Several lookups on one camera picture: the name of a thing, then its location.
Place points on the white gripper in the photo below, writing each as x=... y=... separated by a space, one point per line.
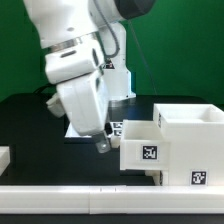
x=85 y=101

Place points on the white drawer without knob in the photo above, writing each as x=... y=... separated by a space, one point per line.
x=142 y=146

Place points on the large white drawer cabinet box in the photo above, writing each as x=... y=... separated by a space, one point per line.
x=196 y=136

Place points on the white drawer with knob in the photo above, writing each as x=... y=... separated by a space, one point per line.
x=161 y=178

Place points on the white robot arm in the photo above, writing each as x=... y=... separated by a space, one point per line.
x=69 y=31

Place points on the white front rail bar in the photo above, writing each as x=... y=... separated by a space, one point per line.
x=111 y=200

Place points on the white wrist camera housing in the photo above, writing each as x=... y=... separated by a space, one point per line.
x=74 y=62

